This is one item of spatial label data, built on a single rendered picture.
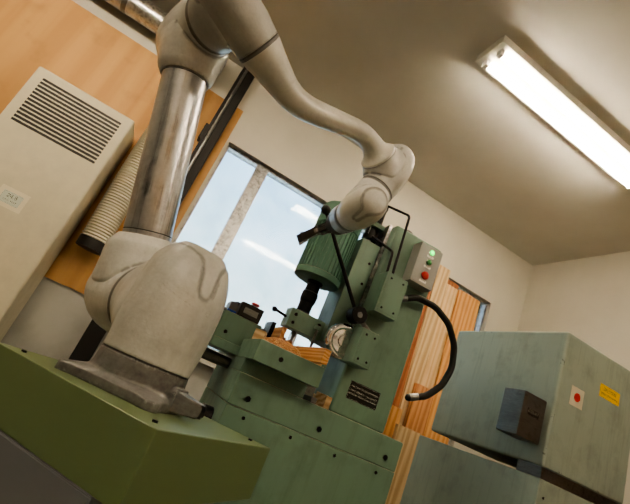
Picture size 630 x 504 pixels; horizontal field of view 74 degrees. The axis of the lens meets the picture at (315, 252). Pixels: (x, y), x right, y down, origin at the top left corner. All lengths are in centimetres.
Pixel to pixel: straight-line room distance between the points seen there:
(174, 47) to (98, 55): 212
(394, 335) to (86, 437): 115
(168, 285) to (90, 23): 268
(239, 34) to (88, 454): 77
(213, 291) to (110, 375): 20
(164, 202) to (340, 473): 92
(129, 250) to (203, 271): 21
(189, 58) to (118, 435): 76
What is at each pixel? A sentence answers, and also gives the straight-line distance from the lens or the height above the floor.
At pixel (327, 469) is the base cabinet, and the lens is 138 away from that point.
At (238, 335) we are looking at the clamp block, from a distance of 142.
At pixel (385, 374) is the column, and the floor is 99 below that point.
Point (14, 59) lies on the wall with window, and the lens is 315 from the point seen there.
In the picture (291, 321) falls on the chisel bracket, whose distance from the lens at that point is 148.
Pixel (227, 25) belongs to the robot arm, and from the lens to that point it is 97.
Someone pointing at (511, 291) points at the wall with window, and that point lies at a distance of 412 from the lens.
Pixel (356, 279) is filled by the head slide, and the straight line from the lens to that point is 156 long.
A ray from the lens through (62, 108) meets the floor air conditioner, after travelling 267.
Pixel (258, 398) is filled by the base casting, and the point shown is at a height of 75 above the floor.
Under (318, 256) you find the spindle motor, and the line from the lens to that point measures 151.
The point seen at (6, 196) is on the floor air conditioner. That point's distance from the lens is 253.
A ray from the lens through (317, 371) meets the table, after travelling 125.
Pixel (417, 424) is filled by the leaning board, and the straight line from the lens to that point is 315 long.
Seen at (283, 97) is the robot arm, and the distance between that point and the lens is 100.
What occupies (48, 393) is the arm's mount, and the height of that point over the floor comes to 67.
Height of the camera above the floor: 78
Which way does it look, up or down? 19 degrees up
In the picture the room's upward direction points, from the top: 24 degrees clockwise
